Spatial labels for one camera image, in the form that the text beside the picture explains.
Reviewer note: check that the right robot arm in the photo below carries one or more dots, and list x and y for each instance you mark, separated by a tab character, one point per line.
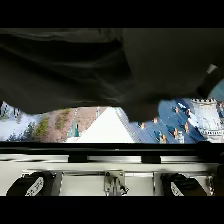
181	185

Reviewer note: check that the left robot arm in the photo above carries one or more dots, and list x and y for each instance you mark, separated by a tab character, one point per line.
30	185

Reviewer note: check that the silver frame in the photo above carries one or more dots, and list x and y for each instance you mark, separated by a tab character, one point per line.
100	165

